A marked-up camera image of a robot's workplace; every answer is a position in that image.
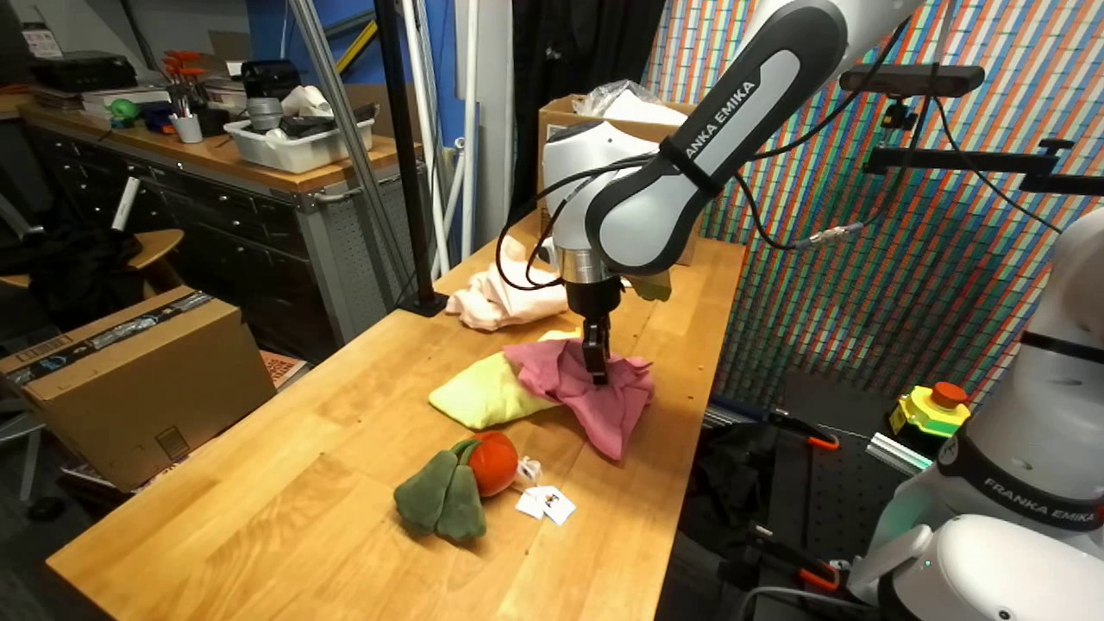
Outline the cardboard box with labels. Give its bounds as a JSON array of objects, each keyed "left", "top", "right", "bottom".
[{"left": 535, "top": 95, "right": 720, "bottom": 247}]

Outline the white plastic bin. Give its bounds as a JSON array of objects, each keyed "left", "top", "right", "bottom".
[{"left": 221, "top": 114, "right": 376, "bottom": 175}]

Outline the black clamp orange handle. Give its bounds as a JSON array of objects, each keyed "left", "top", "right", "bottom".
[
  {"left": 770, "top": 406, "right": 847, "bottom": 456},
  {"left": 746, "top": 521, "right": 849, "bottom": 597}
]

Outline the wooden top workbench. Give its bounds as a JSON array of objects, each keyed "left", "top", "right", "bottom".
[{"left": 0, "top": 86, "right": 417, "bottom": 359}]

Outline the black metal pole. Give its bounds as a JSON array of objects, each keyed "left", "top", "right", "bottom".
[{"left": 374, "top": 0, "right": 456, "bottom": 320}]

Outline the black cup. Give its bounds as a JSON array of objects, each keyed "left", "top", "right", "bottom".
[{"left": 240, "top": 59, "right": 304, "bottom": 105}]

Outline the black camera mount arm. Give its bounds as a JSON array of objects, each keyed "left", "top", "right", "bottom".
[{"left": 858, "top": 136, "right": 1104, "bottom": 202}]

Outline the blue board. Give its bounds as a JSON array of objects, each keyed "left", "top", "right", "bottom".
[{"left": 241, "top": 0, "right": 471, "bottom": 148}]

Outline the silver tripod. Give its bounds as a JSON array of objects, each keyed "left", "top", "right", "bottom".
[{"left": 287, "top": 0, "right": 481, "bottom": 305}]

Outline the white cup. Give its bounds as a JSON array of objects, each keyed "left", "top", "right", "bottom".
[{"left": 169, "top": 111, "right": 206, "bottom": 148}]

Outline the large cardboard box black tape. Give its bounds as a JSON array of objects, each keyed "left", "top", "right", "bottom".
[{"left": 0, "top": 287, "right": 280, "bottom": 497}]

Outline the yellow emergency stop button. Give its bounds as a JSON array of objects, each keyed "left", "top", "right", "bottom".
[{"left": 890, "top": 379, "right": 976, "bottom": 443}]

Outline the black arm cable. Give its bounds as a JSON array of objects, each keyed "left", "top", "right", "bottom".
[{"left": 493, "top": 15, "right": 912, "bottom": 289}]

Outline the yellow cloth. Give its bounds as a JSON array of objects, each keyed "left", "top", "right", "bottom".
[{"left": 424, "top": 331, "right": 581, "bottom": 431}]

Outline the pink cloth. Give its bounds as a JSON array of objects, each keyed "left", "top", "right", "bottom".
[{"left": 499, "top": 337, "right": 657, "bottom": 465}]

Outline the clear plastic bag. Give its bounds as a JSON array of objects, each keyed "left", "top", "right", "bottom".
[{"left": 574, "top": 75, "right": 690, "bottom": 127}]

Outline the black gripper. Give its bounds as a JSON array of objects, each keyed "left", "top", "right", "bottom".
[{"left": 564, "top": 281, "right": 626, "bottom": 392}]

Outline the black stereo camera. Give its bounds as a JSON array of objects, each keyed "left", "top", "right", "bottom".
[{"left": 840, "top": 63, "right": 991, "bottom": 96}]

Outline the black backpack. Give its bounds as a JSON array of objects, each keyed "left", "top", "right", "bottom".
[{"left": 20, "top": 222, "right": 148, "bottom": 337}]

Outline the peach cloth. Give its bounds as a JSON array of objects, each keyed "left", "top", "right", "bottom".
[{"left": 441, "top": 235, "right": 574, "bottom": 334}]

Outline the orange plush with green leaves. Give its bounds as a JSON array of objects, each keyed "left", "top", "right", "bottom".
[{"left": 391, "top": 428, "right": 524, "bottom": 549}]

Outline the black box device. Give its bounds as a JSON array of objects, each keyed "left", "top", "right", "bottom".
[{"left": 27, "top": 51, "right": 138, "bottom": 96}]

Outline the white paper tag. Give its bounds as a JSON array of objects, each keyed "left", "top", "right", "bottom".
[{"left": 516, "top": 479, "right": 581, "bottom": 527}]

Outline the wooden stool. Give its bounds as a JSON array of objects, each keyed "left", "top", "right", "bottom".
[{"left": 0, "top": 226, "right": 186, "bottom": 305}]

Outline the black camera cable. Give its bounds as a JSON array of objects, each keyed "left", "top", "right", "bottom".
[{"left": 890, "top": 44, "right": 1104, "bottom": 254}]

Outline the orange tool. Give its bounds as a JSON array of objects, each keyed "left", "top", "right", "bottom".
[{"left": 159, "top": 48, "right": 221, "bottom": 84}]

